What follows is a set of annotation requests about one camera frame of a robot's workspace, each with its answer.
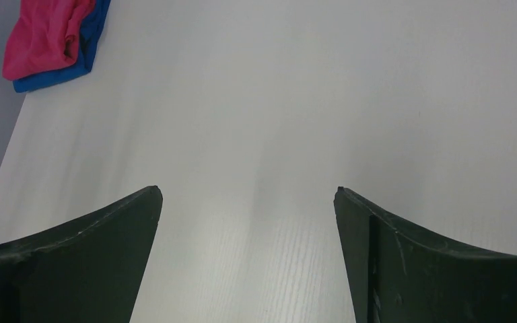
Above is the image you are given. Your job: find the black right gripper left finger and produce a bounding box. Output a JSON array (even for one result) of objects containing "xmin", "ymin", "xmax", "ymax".
[{"xmin": 0, "ymin": 186, "xmax": 163, "ymax": 322}]

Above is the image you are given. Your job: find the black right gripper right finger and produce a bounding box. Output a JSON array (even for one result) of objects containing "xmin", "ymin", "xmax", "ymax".
[{"xmin": 334, "ymin": 187, "xmax": 517, "ymax": 322}]

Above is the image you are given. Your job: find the folded magenta t-shirt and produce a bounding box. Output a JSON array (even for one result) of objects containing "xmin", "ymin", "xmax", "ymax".
[{"xmin": 2, "ymin": 0, "xmax": 96, "ymax": 81}]

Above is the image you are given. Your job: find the folded blue t-shirt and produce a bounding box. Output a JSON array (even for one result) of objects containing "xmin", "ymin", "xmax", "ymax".
[{"xmin": 11, "ymin": 0, "xmax": 110, "ymax": 93}]

